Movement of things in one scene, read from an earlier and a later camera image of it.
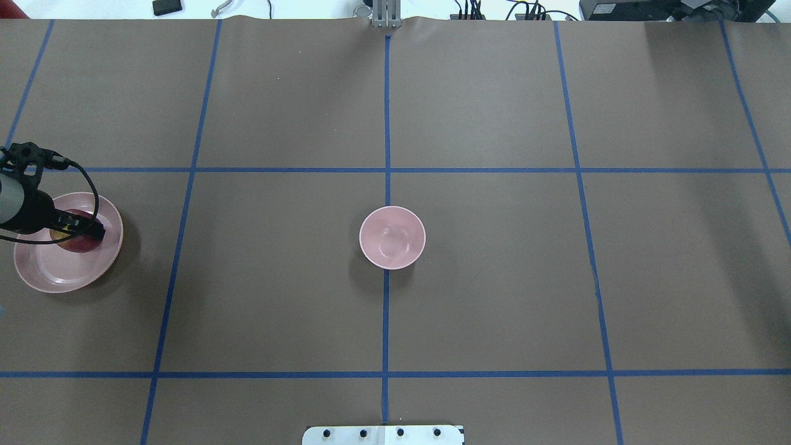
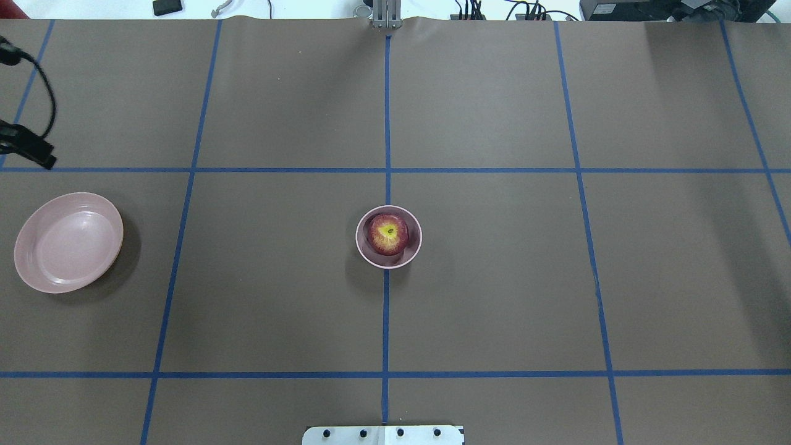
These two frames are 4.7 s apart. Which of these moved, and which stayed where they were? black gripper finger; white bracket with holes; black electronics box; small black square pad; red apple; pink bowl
Moved: black gripper finger; red apple
Stayed: black electronics box; small black square pad; white bracket with holes; pink bowl
